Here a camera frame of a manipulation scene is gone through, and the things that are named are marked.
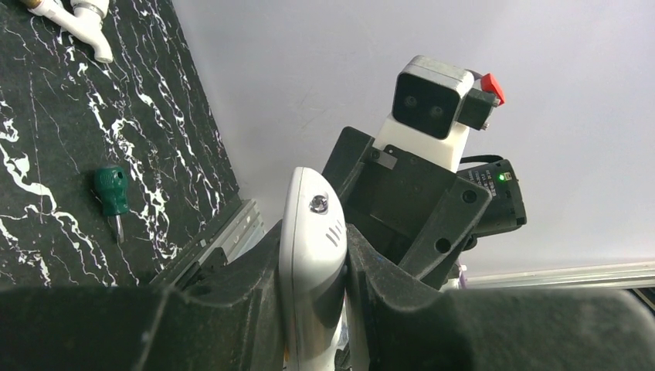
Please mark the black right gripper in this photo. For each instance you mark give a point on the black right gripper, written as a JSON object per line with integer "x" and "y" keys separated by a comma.
{"x": 416, "y": 214}

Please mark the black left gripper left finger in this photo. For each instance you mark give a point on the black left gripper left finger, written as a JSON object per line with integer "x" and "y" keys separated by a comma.
{"x": 230, "y": 320}

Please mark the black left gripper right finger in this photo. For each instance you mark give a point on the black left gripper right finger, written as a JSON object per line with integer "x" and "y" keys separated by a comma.
{"x": 396, "y": 322}

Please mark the white remote control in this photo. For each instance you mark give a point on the white remote control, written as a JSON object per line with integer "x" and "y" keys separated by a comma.
{"x": 313, "y": 249}

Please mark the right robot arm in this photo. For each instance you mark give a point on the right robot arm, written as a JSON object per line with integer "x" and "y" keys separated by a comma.
{"x": 506, "y": 211}

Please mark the white plastic faucet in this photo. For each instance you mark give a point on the white plastic faucet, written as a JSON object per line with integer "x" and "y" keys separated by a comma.
{"x": 84, "y": 22}

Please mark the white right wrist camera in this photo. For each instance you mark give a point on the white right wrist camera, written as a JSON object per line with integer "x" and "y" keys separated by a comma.
{"x": 435, "y": 105}

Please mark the green handled screwdriver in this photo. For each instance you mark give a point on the green handled screwdriver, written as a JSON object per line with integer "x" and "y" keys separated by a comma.
{"x": 110, "y": 184}

